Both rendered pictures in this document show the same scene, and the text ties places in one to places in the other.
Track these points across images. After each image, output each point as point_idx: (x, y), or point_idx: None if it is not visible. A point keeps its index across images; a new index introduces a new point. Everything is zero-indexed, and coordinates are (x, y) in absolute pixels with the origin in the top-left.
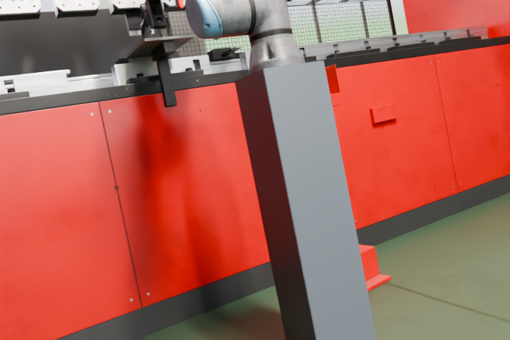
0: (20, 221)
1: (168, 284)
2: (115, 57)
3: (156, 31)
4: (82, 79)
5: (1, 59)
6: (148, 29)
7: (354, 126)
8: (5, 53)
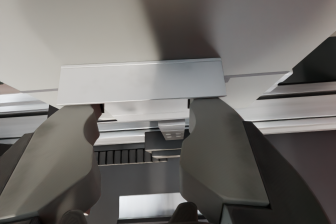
0: None
1: None
2: (171, 181)
3: (102, 222)
4: (265, 122)
5: (325, 185)
6: (224, 182)
7: None
8: (321, 194)
